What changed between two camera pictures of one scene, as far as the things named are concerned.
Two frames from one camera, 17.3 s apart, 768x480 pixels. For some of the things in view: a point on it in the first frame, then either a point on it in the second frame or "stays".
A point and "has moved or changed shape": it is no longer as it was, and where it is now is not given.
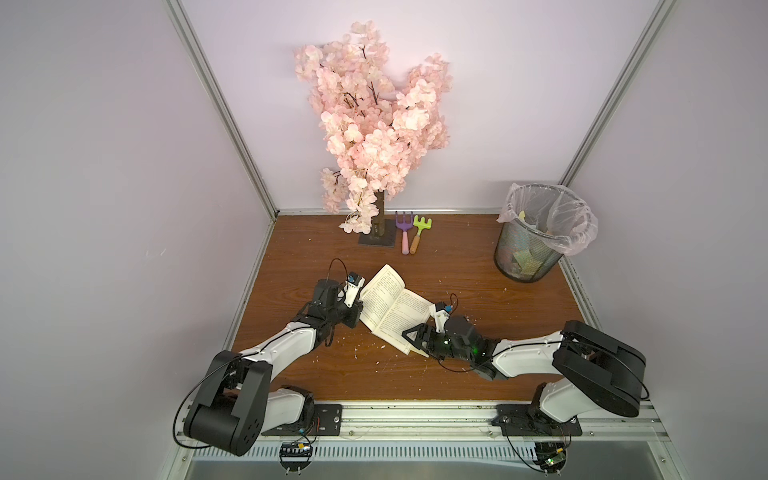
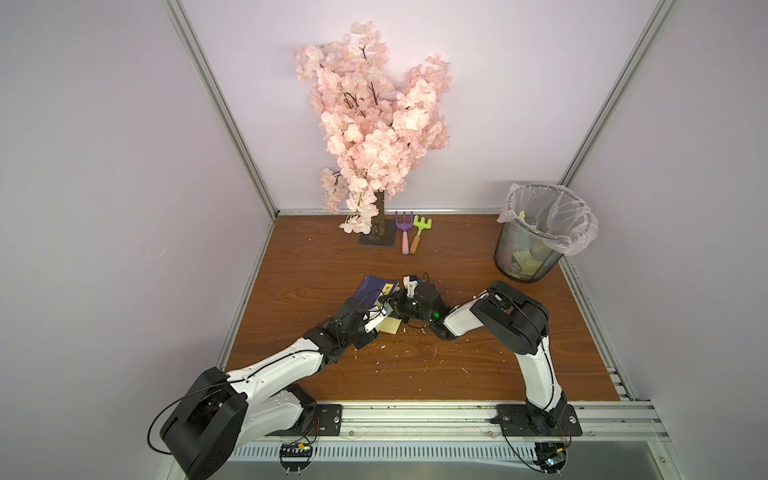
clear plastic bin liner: (556, 215) stays
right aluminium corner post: (653, 23) stays
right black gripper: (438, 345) -> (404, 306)
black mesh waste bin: (523, 254) stays
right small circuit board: (551, 456) stays
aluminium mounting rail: (451, 432) stays
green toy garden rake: (419, 224) stays
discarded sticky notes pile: (528, 264) stays
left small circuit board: (295, 457) stays
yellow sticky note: (418, 351) -> (389, 325)
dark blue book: (390, 309) has moved or changed shape
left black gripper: (350, 320) -> (366, 338)
